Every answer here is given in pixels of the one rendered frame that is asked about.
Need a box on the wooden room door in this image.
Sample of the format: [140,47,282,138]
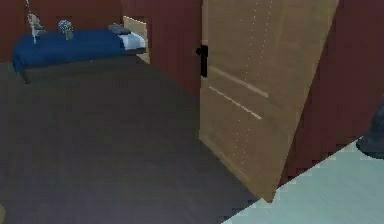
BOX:
[198,0,340,204]

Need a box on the grey round ball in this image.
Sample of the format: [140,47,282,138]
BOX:
[57,19,74,41]

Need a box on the pale white table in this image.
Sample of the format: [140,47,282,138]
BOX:
[220,136,384,224]

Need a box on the blue bed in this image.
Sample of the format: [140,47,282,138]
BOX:
[11,15,151,85]

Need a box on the dark grey round object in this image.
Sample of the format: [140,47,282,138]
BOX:
[355,99,384,160]

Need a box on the black door handle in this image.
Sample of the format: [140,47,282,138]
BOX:
[195,44,209,79]

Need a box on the grey pillow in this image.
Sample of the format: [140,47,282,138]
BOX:
[107,23,132,36]

